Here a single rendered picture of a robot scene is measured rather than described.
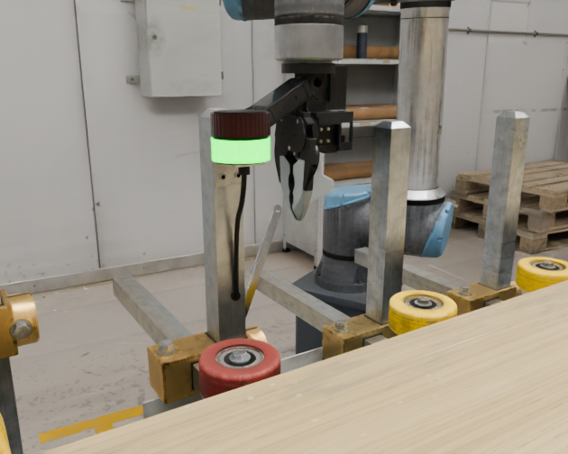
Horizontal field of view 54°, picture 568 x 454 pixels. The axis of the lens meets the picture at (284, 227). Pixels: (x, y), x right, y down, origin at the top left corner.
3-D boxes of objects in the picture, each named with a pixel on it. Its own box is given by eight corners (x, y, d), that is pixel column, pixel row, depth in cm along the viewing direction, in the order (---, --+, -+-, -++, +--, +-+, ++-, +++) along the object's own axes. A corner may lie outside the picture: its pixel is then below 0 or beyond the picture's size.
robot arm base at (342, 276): (302, 285, 155) (303, 250, 153) (333, 265, 171) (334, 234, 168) (365, 298, 146) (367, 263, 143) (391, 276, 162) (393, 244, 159)
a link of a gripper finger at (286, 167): (325, 215, 81) (326, 152, 78) (290, 221, 78) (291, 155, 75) (313, 211, 83) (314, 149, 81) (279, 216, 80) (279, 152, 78)
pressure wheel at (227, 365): (190, 444, 58) (185, 345, 55) (256, 420, 62) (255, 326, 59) (224, 491, 52) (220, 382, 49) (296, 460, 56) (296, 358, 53)
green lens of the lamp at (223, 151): (202, 158, 58) (201, 136, 57) (252, 153, 61) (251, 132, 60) (227, 165, 53) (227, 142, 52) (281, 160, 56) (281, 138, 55)
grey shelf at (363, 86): (282, 250, 378) (281, 8, 337) (386, 233, 420) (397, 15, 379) (316, 270, 341) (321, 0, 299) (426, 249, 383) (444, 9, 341)
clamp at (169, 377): (149, 384, 65) (146, 345, 64) (250, 354, 72) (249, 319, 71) (166, 408, 61) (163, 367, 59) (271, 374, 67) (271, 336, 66)
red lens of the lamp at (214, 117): (201, 133, 57) (200, 112, 56) (251, 130, 60) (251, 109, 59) (227, 139, 52) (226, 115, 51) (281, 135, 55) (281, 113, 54)
